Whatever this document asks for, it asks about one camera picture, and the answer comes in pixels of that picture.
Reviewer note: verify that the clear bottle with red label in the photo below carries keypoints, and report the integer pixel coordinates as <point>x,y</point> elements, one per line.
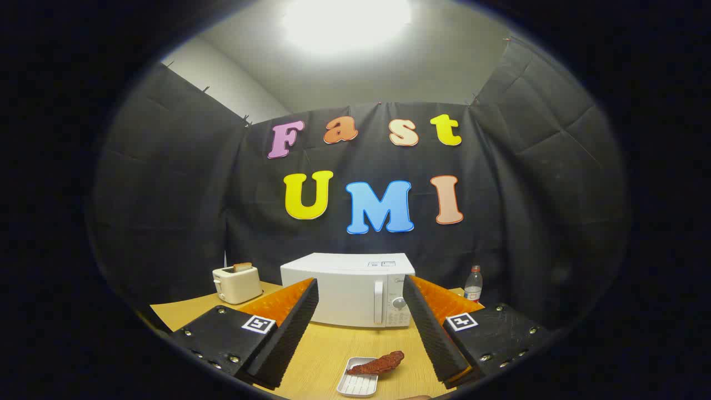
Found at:
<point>472,286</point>

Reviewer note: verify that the ceiling light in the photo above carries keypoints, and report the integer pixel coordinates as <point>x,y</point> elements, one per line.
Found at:
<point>344,22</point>

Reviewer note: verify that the white toaster oven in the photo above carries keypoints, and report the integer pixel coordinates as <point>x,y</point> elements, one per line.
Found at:
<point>344,289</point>

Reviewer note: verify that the small white ribbed dish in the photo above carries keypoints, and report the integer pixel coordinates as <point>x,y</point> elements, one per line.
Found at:
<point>355,384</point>

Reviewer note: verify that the cream bread toaster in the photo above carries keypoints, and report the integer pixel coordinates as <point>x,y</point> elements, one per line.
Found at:
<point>236,286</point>

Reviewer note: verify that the reddish brown meat strip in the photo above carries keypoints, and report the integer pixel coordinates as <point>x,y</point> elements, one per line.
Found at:
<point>383,364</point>

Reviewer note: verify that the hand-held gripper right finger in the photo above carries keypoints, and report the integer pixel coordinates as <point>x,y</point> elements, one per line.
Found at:
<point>433,333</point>

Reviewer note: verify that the toast slice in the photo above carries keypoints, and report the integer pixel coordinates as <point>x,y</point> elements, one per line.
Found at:
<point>242,267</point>

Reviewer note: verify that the black backdrop cloth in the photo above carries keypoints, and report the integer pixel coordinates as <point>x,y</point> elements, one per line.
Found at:
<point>166,194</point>

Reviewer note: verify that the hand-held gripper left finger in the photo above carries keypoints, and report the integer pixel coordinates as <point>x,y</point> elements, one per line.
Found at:
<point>289,339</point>

